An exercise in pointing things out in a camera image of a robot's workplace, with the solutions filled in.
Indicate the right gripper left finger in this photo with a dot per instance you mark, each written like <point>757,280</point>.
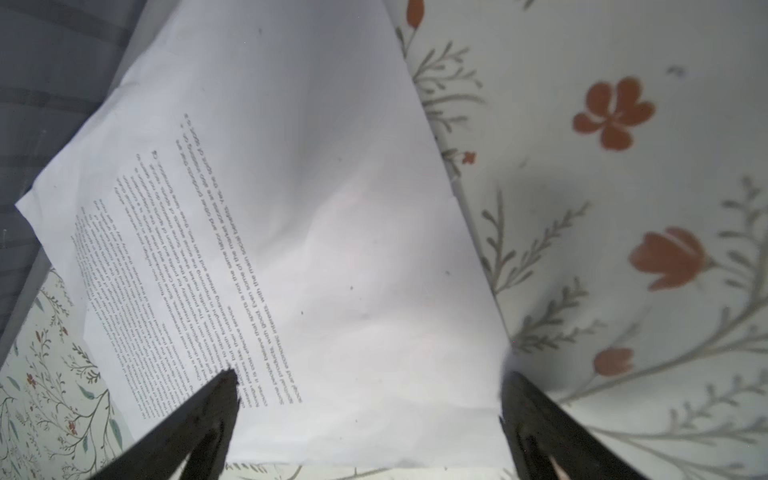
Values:
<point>194,439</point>

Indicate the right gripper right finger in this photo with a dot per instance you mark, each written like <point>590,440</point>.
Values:
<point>543,438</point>

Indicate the floral table mat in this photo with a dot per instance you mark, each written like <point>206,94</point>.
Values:
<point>610,162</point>

